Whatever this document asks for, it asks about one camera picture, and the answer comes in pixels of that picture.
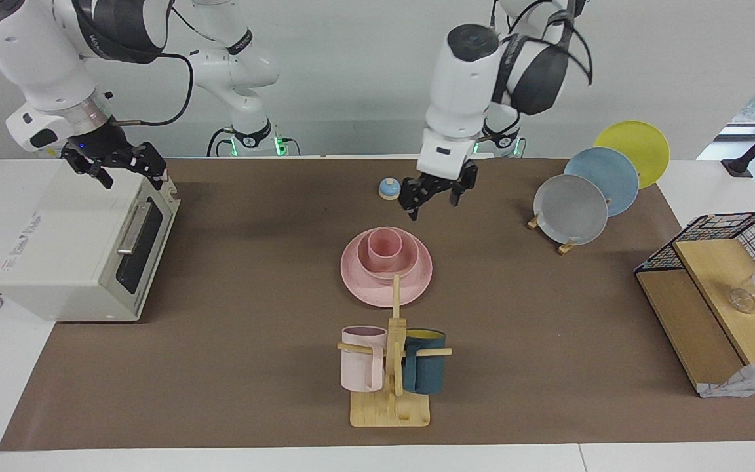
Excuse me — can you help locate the wooden plate rack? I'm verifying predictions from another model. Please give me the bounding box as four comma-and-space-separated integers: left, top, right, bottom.
527, 197, 611, 255

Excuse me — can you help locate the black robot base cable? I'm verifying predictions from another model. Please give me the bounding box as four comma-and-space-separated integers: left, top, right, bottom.
206, 128, 231, 158

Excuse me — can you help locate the pink tumbler cup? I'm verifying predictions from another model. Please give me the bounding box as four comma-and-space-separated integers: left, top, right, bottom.
368, 227, 404, 271

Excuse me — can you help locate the cream toaster oven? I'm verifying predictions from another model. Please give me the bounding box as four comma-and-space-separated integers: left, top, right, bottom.
0, 151, 182, 323

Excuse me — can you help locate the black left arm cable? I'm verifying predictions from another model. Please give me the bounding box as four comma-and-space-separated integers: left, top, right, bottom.
492, 0, 594, 87

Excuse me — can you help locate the wooden shelf with wire mesh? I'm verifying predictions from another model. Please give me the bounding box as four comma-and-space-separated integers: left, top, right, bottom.
634, 211, 755, 398

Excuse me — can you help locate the pink speckled plate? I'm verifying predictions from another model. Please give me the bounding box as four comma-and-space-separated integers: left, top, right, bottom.
341, 231, 433, 309

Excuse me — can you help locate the wooden mug tree stand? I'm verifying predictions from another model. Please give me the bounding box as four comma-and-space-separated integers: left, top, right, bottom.
337, 274, 452, 428

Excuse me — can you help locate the dark teal mug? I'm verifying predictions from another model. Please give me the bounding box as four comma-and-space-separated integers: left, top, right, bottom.
402, 328, 446, 395

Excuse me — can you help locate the small clear glass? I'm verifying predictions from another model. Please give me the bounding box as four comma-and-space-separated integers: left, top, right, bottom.
728, 287, 755, 315

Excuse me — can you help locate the pink bowl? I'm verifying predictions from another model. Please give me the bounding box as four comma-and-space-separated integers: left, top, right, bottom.
357, 226, 421, 279

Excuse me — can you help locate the light blue plate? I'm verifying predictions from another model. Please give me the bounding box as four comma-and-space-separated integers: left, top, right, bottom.
564, 147, 640, 218

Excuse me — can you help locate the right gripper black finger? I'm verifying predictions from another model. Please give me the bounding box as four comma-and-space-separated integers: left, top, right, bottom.
132, 142, 169, 185
62, 151, 116, 190

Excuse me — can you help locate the brown table mat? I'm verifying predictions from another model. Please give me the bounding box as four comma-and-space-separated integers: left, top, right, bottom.
0, 157, 755, 452

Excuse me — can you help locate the light pink mug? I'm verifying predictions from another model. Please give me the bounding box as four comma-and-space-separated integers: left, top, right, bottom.
341, 326, 388, 393

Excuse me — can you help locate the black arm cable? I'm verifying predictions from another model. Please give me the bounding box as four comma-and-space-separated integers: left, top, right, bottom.
112, 52, 195, 127
492, 0, 594, 87

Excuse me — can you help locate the grey plate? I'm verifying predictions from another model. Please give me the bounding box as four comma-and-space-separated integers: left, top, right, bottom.
533, 174, 609, 246

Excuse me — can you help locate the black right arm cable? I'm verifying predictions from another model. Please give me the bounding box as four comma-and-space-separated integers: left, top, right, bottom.
112, 52, 195, 127

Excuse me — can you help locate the yellow plate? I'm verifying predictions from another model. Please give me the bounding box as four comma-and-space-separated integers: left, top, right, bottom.
594, 120, 670, 190

